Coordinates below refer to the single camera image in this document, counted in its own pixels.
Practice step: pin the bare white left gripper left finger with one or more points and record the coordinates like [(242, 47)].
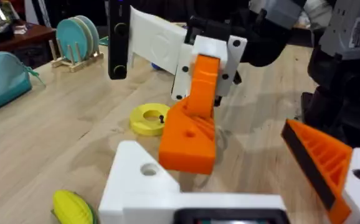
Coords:
[(130, 174)]

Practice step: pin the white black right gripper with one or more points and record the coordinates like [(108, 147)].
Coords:
[(155, 40)]

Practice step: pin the white orange left gripper right finger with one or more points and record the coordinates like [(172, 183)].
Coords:
[(326, 161)]

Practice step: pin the small black screw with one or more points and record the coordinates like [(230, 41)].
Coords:
[(161, 119)]

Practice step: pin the yellow disc with hole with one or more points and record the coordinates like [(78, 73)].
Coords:
[(142, 123)]

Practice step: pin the yellow toy corn cob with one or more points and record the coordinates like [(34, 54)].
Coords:
[(72, 208)]

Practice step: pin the light blue plate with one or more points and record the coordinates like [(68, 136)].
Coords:
[(95, 34)]

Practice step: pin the pale green plate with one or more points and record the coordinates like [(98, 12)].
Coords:
[(89, 37)]

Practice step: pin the wooden peg rack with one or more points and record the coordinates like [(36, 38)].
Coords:
[(77, 63)]

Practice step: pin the teal plate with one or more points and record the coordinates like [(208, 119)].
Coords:
[(70, 39)]

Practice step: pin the teal zip bag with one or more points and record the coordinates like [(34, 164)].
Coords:
[(2, 81)]

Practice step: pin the dark wooden side table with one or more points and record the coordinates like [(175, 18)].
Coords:
[(27, 40)]

